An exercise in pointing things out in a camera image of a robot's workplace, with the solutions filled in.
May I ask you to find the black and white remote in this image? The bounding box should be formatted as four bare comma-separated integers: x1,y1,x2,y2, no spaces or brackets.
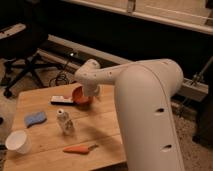
50,96,74,104

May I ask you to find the black office chair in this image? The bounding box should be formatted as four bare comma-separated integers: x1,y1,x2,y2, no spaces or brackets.
0,0,62,98

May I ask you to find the white paper cup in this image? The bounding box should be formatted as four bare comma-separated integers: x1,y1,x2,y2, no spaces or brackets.
5,130,31,154

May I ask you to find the orange ceramic bowl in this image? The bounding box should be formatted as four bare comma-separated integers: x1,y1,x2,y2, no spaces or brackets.
72,86,93,105

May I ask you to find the white baseboard heater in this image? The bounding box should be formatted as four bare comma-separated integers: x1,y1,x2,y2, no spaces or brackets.
40,36,209,102

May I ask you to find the orange toy carrot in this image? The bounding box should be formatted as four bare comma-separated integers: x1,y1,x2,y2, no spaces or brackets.
63,144,98,154

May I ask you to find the black power strip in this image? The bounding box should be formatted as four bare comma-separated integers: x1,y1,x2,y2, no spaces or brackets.
40,41,83,64

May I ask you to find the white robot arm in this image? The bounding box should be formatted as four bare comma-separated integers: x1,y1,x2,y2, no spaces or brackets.
75,59,185,171

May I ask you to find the blue sponge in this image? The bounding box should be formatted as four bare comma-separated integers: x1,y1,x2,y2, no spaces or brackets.
24,111,47,128

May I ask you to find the clear plastic bottle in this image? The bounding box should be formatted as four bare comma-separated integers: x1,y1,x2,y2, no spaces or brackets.
56,109,74,135

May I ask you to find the black cable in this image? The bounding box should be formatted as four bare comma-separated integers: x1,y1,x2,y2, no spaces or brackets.
49,52,75,88

